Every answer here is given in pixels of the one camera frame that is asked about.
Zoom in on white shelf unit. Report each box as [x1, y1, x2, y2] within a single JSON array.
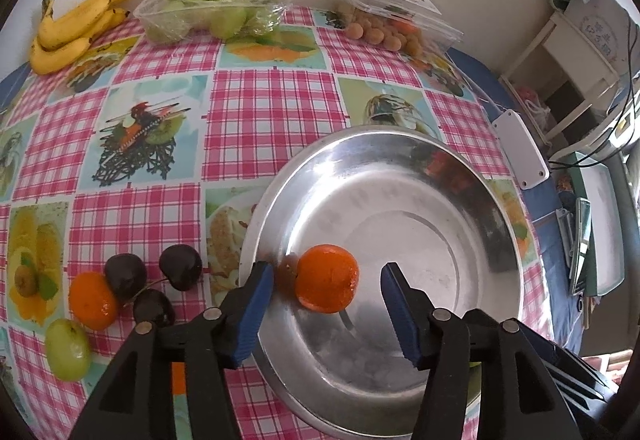
[[499, 11, 620, 145]]

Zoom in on large steel bowl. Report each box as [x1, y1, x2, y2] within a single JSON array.
[[240, 126, 524, 439]]

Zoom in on dark plum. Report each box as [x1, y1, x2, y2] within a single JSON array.
[[132, 289, 176, 327], [103, 253, 148, 303], [158, 244, 203, 292]]

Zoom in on green jujube fruit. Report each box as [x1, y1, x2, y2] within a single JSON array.
[[44, 318, 91, 382]]

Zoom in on clear box brown longans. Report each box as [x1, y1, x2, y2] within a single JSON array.
[[334, 0, 463, 52]]

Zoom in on white power strip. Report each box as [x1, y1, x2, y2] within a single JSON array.
[[491, 109, 549, 190]]

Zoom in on pink checkered fruit tablecloth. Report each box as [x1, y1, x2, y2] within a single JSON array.
[[1, 7, 553, 439]]

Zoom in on orange tangerine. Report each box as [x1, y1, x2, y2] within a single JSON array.
[[294, 244, 359, 313], [68, 271, 119, 332]]

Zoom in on yellow banana bunch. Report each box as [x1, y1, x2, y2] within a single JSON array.
[[29, 0, 130, 75]]

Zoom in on blue table cover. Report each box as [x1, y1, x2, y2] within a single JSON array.
[[448, 48, 584, 354]]

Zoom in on clear box green fruits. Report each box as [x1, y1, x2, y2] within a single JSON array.
[[134, 0, 290, 45]]

